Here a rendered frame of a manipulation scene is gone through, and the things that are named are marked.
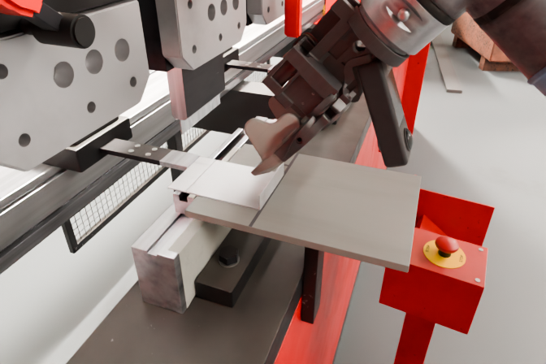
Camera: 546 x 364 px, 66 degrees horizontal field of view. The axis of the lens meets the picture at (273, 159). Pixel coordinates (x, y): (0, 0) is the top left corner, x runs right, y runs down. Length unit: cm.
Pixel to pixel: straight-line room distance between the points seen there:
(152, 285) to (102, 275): 139
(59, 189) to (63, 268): 135
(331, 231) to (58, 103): 31
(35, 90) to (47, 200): 43
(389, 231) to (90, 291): 155
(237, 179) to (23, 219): 31
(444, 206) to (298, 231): 51
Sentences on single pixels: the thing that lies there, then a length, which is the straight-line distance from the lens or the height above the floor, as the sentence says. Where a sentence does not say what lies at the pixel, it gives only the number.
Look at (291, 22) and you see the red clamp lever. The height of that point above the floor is 118.
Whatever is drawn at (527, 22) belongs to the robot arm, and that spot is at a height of 124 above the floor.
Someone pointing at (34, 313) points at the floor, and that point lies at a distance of 192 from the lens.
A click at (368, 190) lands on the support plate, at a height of 100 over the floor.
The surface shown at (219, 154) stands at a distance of 63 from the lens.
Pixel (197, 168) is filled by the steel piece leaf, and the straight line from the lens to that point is 59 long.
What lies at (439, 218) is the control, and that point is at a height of 75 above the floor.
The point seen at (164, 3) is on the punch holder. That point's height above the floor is 124.
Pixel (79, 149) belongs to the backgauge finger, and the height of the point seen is 102.
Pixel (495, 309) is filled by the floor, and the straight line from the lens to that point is 190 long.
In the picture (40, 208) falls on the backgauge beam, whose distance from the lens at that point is 70.
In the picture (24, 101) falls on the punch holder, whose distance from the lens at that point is 29.
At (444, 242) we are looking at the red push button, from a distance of 81.
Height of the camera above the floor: 131
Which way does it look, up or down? 31 degrees down
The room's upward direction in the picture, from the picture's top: straight up
